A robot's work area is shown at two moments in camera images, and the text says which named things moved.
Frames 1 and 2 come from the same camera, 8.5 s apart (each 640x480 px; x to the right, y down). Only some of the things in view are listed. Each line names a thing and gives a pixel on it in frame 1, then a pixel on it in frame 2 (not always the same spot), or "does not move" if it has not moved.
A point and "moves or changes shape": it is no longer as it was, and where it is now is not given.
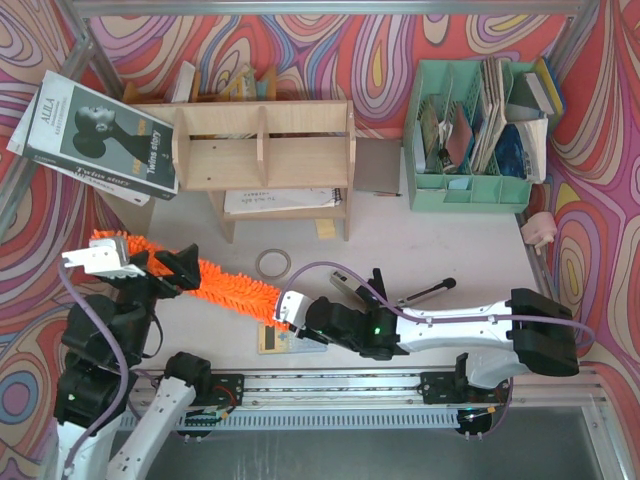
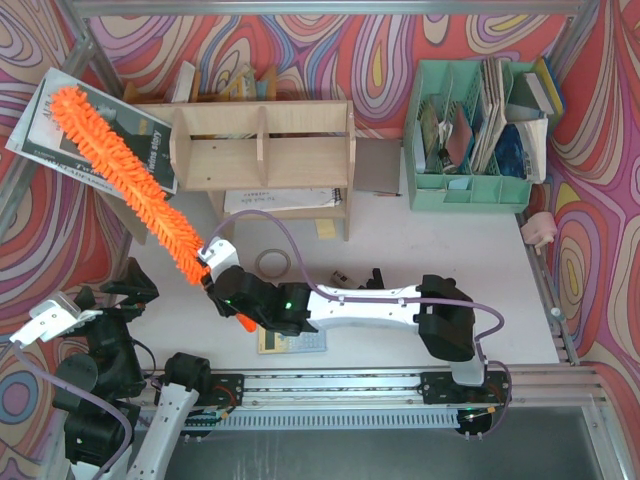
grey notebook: (377, 165) does not move
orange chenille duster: (221, 286) moves or changes shape
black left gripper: (151, 276) to (107, 310)
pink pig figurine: (540, 230) does not move
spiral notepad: (268, 200) does not move
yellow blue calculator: (275, 340) does not move
